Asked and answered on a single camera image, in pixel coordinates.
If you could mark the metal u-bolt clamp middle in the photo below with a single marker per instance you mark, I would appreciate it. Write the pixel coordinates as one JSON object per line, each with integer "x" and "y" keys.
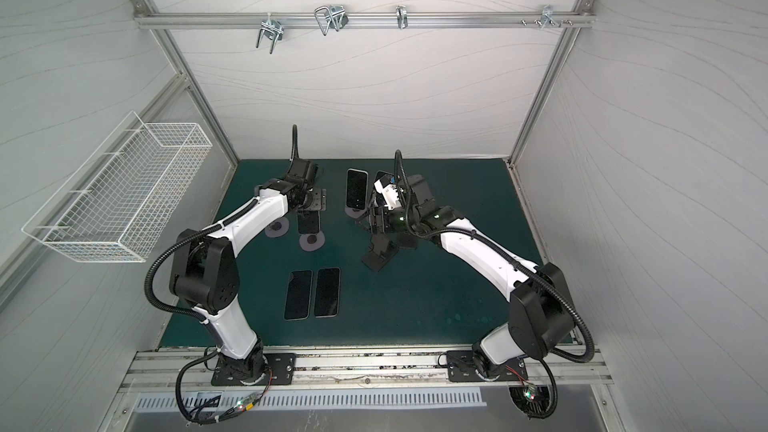
{"x": 331, "y": 17}

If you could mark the metal u-bolt clamp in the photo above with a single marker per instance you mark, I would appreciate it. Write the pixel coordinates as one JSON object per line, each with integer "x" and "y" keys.
{"x": 271, "y": 31}
{"x": 331, "y": 17}

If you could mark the aluminium top cross bar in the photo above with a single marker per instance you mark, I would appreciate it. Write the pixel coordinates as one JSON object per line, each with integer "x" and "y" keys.
{"x": 357, "y": 20}

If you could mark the metal u-bolt clamp left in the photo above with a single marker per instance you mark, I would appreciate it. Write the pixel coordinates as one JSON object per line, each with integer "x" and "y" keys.
{"x": 271, "y": 31}

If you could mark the white wire basket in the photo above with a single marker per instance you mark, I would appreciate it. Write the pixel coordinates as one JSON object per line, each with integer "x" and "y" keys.
{"x": 115, "y": 205}

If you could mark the white slotted cable duct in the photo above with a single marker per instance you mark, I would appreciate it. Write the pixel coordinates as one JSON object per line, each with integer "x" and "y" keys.
{"x": 324, "y": 399}

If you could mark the small metal bracket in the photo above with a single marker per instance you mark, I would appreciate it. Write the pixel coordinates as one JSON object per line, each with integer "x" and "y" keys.
{"x": 401, "y": 17}

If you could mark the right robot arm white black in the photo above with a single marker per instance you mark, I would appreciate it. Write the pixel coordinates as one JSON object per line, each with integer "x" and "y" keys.
{"x": 541, "y": 312}

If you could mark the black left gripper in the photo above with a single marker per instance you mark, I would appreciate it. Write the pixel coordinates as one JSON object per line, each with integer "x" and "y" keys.
{"x": 320, "y": 199}

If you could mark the metal bolt bracket right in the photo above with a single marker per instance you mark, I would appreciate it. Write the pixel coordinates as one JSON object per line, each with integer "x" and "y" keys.
{"x": 547, "y": 19}

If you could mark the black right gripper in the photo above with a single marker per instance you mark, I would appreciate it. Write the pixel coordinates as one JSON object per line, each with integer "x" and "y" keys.
{"x": 384, "y": 228}

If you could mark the purple phone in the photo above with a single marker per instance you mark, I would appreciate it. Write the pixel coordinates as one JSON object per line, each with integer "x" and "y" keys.
{"x": 327, "y": 293}

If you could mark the black folding phone stand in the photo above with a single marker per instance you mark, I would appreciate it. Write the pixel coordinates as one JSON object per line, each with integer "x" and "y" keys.
{"x": 382, "y": 250}

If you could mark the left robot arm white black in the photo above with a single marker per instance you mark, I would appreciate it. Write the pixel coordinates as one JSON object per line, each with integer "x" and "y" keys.
{"x": 205, "y": 273}

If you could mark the black fan under rail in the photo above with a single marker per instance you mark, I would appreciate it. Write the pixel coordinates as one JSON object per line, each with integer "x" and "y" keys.
{"x": 533, "y": 401}

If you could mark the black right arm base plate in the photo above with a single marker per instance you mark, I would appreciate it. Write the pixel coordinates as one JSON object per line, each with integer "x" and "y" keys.
{"x": 469, "y": 366}

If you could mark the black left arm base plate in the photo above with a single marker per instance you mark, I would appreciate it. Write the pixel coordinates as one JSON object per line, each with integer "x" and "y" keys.
{"x": 276, "y": 367}

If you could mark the silver phone black screen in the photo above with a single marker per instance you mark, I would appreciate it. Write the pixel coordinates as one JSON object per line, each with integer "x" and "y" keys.
{"x": 298, "y": 295}

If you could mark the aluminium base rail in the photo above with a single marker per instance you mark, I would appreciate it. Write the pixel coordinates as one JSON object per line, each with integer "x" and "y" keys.
{"x": 356, "y": 367}

